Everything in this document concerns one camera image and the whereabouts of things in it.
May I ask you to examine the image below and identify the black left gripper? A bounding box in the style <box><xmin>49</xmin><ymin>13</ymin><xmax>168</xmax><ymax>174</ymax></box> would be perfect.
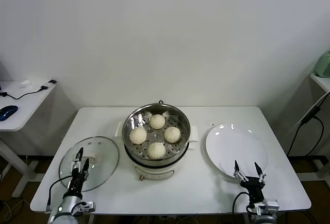
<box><xmin>70</xmin><ymin>147</ymin><xmax>90</xmax><ymax>196</ymax></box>

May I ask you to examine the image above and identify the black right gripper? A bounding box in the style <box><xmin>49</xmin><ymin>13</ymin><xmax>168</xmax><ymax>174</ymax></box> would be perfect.
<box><xmin>233</xmin><ymin>159</ymin><xmax>267</xmax><ymax>204</ymax></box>

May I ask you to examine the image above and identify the glass lid with cream handle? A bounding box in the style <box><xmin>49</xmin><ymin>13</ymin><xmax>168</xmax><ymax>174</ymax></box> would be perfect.
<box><xmin>58</xmin><ymin>136</ymin><xmax>120</xmax><ymax>193</ymax></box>

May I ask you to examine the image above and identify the white steamed baozi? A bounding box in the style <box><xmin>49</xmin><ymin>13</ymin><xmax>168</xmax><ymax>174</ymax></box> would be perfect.
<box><xmin>129</xmin><ymin>127</ymin><xmax>147</xmax><ymax>144</ymax></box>
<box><xmin>163</xmin><ymin>127</ymin><xmax>181</xmax><ymax>144</ymax></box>
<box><xmin>147</xmin><ymin>142</ymin><xmax>166</xmax><ymax>160</ymax></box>
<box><xmin>148</xmin><ymin>114</ymin><xmax>166</xmax><ymax>130</ymax></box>

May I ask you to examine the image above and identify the stainless steel steamer pot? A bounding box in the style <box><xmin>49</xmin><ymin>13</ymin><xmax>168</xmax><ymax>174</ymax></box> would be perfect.
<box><xmin>114</xmin><ymin>121</ymin><xmax>200</xmax><ymax>182</ymax></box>

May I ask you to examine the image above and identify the stainless steel steamer basket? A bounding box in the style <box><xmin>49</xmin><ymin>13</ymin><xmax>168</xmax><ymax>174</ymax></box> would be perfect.
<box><xmin>122</xmin><ymin>104</ymin><xmax>192</xmax><ymax>167</ymax></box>

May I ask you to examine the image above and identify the white round plate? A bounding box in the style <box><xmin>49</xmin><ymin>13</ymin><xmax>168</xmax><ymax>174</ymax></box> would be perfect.
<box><xmin>205</xmin><ymin>123</ymin><xmax>269</xmax><ymax>183</ymax></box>

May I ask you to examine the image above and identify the white side desk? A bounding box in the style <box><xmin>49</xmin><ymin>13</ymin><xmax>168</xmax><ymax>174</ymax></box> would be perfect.
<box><xmin>0</xmin><ymin>80</ymin><xmax>57</xmax><ymax>199</ymax></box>

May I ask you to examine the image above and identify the black power adapter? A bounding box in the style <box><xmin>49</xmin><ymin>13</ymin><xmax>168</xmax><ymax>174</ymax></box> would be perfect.
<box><xmin>300</xmin><ymin>105</ymin><xmax>322</xmax><ymax>125</ymax></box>

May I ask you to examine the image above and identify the blue computer mouse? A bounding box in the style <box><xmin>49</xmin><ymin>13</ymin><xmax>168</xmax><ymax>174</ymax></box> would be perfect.
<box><xmin>0</xmin><ymin>105</ymin><xmax>19</xmax><ymax>121</ymax></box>

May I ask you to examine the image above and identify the white desk with green appliance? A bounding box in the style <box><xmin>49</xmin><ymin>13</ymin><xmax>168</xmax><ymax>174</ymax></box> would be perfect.
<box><xmin>309</xmin><ymin>72</ymin><xmax>330</xmax><ymax>93</ymax></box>

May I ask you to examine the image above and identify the green appliance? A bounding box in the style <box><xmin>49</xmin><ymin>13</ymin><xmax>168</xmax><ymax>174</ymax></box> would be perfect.
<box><xmin>314</xmin><ymin>50</ymin><xmax>330</xmax><ymax>78</ymax></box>

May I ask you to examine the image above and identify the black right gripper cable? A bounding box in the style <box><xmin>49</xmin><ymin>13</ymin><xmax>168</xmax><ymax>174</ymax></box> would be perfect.
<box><xmin>232</xmin><ymin>192</ymin><xmax>250</xmax><ymax>214</ymax></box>

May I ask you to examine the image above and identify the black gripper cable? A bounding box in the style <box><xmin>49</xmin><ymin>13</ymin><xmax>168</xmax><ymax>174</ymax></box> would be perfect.
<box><xmin>45</xmin><ymin>175</ymin><xmax>74</xmax><ymax>213</ymax></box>
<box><xmin>232</xmin><ymin>192</ymin><xmax>250</xmax><ymax>214</ymax></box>

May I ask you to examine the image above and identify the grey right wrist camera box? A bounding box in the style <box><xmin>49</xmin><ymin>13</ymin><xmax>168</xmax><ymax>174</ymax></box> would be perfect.
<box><xmin>254</xmin><ymin>199</ymin><xmax>280</xmax><ymax>216</ymax></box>

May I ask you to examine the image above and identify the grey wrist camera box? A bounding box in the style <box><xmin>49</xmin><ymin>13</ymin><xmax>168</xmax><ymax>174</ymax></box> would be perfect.
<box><xmin>74</xmin><ymin>200</ymin><xmax>96</xmax><ymax>213</ymax></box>
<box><xmin>254</xmin><ymin>199</ymin><xmax>280</xmax><ymax>216</ymax></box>

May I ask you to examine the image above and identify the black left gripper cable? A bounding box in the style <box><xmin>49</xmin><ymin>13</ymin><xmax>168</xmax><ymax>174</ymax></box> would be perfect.
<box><xmin>45</xmin><ymin>175</ymin><xmax>74</xmax><ymax>213</ymax></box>

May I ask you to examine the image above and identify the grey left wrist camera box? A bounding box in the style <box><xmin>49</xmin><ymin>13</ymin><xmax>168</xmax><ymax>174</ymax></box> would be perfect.
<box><xmin>74</xmin><ymin>200</ymin><xmax>96</xmax><ymax>213</ymax></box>

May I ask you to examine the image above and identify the black adapter cable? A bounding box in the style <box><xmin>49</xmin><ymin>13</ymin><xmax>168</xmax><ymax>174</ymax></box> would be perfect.
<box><xmin>286</xmin><ymin>115</ymin><xmax>324</xmax><ymax>158</ymax></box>

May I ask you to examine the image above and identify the pale floor cable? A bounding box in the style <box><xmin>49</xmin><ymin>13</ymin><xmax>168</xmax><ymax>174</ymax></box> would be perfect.
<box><xmin>0</xmin><ymin>199</ymin><xmax>30</xmax><ymax>219</ymax></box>

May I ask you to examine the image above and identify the black desk cable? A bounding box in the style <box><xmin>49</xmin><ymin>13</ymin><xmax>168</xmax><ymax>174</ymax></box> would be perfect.
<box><xmin>0</xmin><ymin>86</ymin><xmax>48</xmax><ymax>100</ymax></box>

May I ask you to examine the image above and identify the white hanging cable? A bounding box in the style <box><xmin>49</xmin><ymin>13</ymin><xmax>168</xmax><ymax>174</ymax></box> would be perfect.
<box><xmin>290</xmin><ymin>94</ymin><xmax>327</xmax><ymax>132</ymax></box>

